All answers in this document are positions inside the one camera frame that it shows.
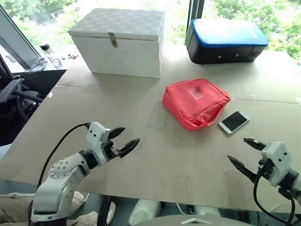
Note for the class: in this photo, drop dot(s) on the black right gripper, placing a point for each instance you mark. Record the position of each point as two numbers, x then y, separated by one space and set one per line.
265 169

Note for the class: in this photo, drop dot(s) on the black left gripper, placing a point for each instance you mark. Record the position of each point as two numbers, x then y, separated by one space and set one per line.
110 150

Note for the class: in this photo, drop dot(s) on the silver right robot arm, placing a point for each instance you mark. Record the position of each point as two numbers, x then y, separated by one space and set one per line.
294 183

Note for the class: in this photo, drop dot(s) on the clear phone case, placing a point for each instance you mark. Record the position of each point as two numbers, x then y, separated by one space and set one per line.
158 116

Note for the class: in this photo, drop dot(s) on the blue and black case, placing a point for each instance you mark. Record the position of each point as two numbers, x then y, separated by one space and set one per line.
223 42

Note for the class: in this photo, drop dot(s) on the white smartphone with dark screen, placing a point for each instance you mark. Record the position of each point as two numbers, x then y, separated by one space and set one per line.
234 122

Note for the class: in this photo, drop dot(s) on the black pole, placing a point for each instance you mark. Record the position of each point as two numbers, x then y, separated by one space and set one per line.
103 209

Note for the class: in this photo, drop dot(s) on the white rounded shape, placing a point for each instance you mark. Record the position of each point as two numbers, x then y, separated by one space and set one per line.
143 212

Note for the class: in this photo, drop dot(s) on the red fabric pouch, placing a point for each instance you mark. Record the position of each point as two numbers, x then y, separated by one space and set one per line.
195 103

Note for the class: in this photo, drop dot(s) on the grey rounded robot torso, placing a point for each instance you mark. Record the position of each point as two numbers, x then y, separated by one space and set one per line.
190 220

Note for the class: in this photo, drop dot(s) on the white woven lidded box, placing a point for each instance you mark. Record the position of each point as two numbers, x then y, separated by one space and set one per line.
120 42

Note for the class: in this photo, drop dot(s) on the small red parts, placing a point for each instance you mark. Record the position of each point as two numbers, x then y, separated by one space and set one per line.
73 56

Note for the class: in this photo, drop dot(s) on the clear bottle with black cap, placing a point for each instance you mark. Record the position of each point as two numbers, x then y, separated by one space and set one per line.
50 55

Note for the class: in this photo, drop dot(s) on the black office chair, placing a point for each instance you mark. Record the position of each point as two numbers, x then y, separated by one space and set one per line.
16 99

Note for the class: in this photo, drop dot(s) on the beige cloth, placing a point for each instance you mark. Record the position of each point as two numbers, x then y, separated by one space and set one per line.
11 209

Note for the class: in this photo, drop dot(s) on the grey slanted window beam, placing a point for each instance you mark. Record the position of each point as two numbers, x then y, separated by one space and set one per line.
18 42

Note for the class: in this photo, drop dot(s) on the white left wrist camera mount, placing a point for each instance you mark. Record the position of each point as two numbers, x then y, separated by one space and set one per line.
95 139

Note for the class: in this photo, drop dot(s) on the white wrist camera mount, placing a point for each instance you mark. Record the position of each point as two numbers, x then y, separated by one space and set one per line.
277 160
95 139

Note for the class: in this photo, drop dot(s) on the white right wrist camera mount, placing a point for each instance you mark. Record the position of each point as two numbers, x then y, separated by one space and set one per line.
277 160

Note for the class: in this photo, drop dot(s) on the dark window post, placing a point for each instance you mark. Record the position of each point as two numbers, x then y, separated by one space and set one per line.
196 9

